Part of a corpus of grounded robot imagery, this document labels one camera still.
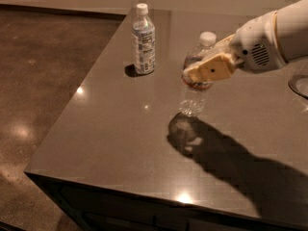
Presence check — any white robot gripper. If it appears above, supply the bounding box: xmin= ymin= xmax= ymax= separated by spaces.
xmin=183 ymin=11 xmax=287 ymax=83

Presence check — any clear plastic water bottle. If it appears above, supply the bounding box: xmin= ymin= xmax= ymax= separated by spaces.
xmin=180 ymin=32 xmax=217 ymax=116

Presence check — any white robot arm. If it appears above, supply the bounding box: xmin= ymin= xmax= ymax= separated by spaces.
xmin=182 ymin=0 xmax=308 ymax=86

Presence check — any white labelled plastic bottle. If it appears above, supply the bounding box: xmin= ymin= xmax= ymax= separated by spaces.
xmin=132 ymin=3 xmax=155 ymax=75

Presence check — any round dark ring object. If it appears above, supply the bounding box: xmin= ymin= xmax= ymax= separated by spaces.
xmin=288 ymin=74 xmax=308 ymax=99

